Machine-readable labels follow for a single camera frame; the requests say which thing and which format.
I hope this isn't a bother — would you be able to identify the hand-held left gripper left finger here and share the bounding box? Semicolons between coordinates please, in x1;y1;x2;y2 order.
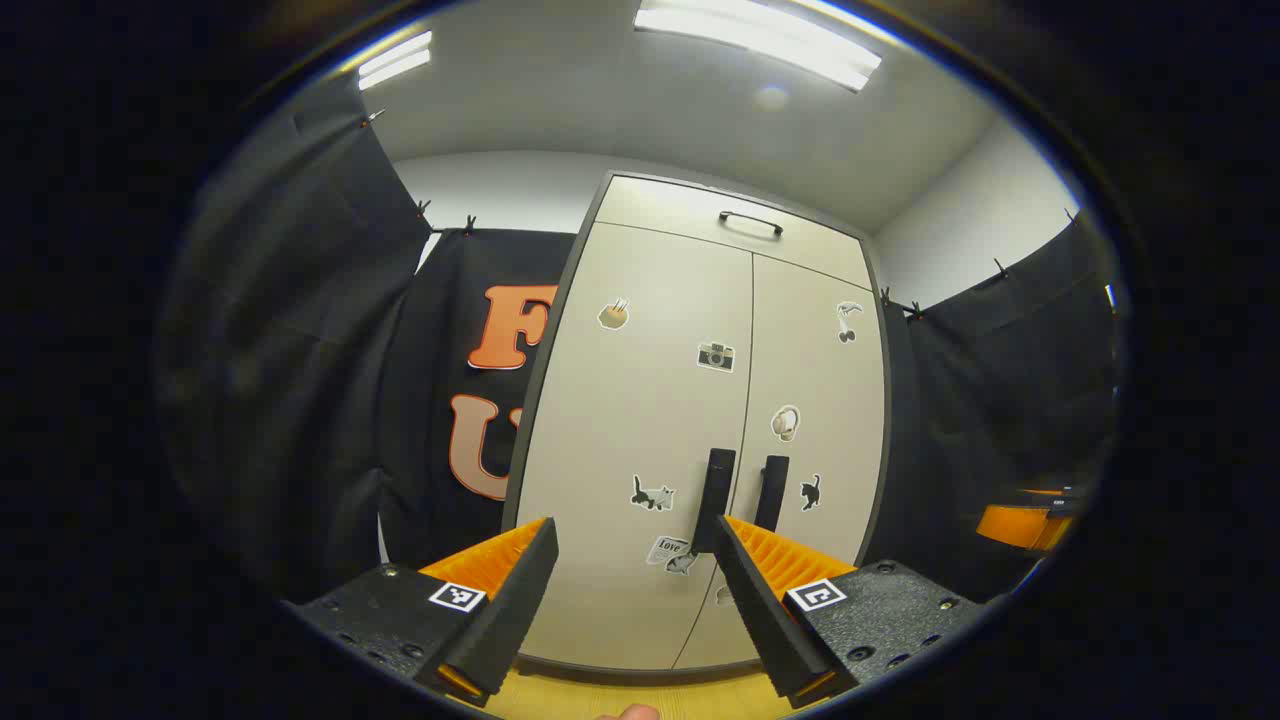
283;516;560;709

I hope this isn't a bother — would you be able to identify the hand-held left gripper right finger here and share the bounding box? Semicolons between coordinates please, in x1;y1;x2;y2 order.
712;515;986;711

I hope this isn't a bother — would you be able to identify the beige double-door shoe cabinet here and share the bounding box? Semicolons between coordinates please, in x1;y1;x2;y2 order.
500;170;893;687

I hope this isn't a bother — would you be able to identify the beige cabinet door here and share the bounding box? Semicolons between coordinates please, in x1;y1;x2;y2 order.
672;255;887;669
515;222;754;671

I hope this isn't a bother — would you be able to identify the beige cabinet drawer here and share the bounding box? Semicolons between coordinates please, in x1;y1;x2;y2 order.
597;175;873;291

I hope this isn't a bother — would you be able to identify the black backdrop cloth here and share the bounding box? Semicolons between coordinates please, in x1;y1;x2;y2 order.
155;80;1121;606

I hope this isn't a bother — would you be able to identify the large ceiling light panel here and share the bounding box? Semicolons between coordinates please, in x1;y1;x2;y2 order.
634;0;883;93

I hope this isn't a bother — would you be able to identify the small ceiling light panel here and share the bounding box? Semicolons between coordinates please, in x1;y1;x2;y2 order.
357;30;434;92

